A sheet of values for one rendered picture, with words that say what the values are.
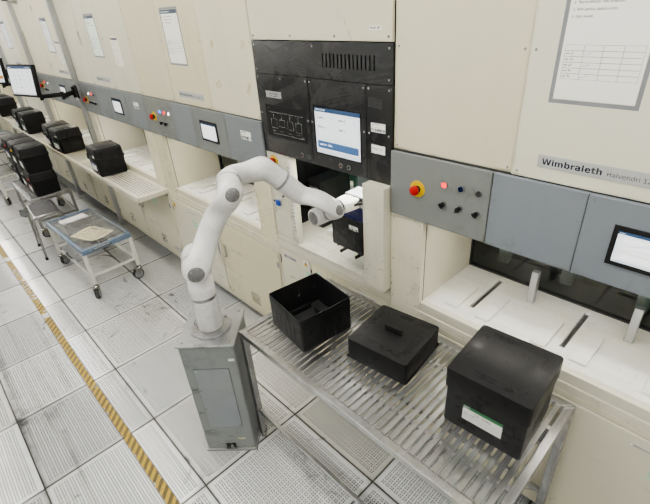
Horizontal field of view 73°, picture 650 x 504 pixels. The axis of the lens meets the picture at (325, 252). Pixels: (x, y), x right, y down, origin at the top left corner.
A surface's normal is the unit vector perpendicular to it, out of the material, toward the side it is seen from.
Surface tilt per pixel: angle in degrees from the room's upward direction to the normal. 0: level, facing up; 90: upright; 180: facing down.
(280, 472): 0
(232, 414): 90
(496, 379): 0
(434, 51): 90
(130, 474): 0
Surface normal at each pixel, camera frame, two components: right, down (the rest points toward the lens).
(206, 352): -0.02, 0.50
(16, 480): -0.07, -0.86
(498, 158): -0.72, 0.39
